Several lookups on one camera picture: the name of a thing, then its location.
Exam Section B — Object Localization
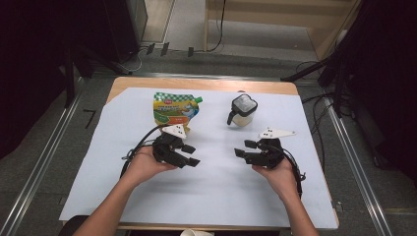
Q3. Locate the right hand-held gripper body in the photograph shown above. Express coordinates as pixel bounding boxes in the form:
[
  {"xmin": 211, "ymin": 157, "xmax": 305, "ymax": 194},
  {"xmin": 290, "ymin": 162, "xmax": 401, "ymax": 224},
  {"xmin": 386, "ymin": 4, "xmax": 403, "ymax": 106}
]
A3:
[{"xmin": 244, "ymin": 127, "xmax": 298, "ymax": 170}]

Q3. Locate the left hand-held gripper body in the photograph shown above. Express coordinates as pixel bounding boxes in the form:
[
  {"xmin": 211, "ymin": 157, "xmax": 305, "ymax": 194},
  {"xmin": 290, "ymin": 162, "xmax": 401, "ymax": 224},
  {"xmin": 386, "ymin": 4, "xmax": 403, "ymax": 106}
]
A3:
[{"xmin": 151, "ymin": 123, "xmax": 188, "ymax": 169}]

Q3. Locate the yellow green spout pouch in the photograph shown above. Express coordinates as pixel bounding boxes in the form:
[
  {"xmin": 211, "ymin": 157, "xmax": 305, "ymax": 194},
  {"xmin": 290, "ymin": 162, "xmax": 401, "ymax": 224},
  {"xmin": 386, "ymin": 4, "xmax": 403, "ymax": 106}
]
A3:
[{"xmin": 152, "ymin": 91, "xmax": 204, "ymax": 134}]

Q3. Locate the person's left hand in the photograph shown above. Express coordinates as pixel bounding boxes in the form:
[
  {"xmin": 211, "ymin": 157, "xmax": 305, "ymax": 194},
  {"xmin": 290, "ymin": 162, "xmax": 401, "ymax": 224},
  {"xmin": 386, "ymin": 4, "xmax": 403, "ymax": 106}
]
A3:
[{"xmin": 126, "ymin": 146, "xmax": 178, "ymax": 190}]

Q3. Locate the person's right hand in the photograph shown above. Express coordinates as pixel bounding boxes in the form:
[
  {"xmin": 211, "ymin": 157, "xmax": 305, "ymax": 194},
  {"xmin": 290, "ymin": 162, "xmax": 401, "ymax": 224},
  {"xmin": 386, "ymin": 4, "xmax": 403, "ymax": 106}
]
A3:
[{"xmin": 251, "ymin": 159, "xmax": 300, "ymax": 203}]

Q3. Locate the white paper mat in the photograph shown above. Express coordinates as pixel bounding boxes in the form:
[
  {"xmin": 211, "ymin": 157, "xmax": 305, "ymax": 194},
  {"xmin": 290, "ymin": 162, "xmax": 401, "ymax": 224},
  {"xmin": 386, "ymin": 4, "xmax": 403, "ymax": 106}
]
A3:
[{"xmin": 58, "ymin": 87, "xmax": 338, "ymax": 230}]

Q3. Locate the white cup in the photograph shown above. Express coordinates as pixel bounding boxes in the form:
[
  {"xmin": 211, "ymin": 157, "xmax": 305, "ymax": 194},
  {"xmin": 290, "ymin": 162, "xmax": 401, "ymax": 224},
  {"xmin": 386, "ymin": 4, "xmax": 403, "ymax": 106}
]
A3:
[{"xmin": 180, "ymin": 229, "xmax": 214, "ymax": 236}]

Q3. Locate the black stand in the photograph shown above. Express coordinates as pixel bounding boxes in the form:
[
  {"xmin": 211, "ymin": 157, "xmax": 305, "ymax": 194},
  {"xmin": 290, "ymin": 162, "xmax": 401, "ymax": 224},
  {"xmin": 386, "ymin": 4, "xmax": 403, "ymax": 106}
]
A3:
[
  {"xmin": 280, "ymin": 29, "xmax": 353, "ymax": 119},
  {"xmin": 63, "ymin": 45, "xmax": 132, "ymax": 109}
]

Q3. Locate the dark cabinet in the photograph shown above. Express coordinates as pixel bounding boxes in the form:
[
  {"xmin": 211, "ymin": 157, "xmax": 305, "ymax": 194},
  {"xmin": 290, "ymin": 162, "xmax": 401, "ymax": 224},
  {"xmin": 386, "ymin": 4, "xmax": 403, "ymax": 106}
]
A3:
[{"xmin": 75, "ymin": 0, "xmax": 149, "ymax": 65}]

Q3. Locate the black curtain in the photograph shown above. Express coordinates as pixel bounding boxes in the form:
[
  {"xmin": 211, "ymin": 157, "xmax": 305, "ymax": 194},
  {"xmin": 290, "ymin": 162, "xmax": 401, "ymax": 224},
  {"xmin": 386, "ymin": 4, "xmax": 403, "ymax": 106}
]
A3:
[
  {"xmin": 337, "ymin": 0, "xmax": 417, "ymax": 185},
  {"xmin": 0, "ymin": 0, "xmax": 77, "ymax": 160}
]

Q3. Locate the right hand-held gripper cable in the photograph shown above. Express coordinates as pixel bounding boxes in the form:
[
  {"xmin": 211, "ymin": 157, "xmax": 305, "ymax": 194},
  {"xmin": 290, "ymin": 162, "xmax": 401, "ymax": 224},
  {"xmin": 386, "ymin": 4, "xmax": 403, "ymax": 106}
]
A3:
[{"xmin": 279, "ymin": 147, "xmax": 308, "ymax": 201}]

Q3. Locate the black floor cable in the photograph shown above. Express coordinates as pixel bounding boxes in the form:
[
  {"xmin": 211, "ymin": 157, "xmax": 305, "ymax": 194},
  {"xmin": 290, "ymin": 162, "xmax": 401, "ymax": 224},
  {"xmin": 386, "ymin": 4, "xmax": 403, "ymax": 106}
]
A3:
[
  {"xmin": 295, "ymin": 60, "xmax": 322, "ymax": 76},
  {"xmin": 301, "ymin": 92, "xmax": 332, "ymax": 165}
]

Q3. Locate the metal floor rail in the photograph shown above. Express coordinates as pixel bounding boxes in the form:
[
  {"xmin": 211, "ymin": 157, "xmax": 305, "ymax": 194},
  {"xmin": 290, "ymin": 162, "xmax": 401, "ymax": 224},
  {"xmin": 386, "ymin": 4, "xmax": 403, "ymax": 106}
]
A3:
[
  {"xmin": 0, "ymin": 77, "xmax": 87, "ymax": 236},
  {"xmin": 323, "ymin": 94, "xmax": 394, "ymax": 236}
]

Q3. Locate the white floor cable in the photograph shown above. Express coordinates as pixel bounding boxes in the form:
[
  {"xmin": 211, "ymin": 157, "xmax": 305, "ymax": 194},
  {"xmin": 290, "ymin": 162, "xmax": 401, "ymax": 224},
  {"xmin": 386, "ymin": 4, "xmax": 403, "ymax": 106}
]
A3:
[{"xmin": 116, "ymin": 48, "xmax": 146, "ymax": 74}]

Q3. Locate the light wooden frame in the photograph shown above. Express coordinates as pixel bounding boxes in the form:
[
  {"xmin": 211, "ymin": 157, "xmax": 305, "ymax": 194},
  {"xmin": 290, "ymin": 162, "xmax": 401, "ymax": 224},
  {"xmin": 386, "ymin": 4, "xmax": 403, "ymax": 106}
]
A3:
[{"xmin": 204, "ymin": 0, "xmax": 363, "ymax": 62}]

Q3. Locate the black hanging cable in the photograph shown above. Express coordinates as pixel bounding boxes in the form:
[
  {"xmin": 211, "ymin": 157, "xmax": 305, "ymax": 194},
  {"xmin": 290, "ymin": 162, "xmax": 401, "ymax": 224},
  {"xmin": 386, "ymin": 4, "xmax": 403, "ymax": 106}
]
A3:
[{"xmin": 193, "ymin": 0, "xmax": 228, "ymax": 53}]

